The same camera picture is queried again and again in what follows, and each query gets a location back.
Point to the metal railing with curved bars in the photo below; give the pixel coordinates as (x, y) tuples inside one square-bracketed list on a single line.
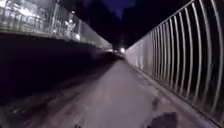
[(180, 56)]

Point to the pale metal fence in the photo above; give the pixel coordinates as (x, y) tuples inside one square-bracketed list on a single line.
[(46, 21)]

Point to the dark low wall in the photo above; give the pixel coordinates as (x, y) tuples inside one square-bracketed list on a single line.
[(43, 61)]

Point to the dark trees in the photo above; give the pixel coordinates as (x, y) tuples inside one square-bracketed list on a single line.
[(106, 23)]

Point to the grey paved path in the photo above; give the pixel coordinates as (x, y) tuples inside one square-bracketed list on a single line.
[(116, 93)]

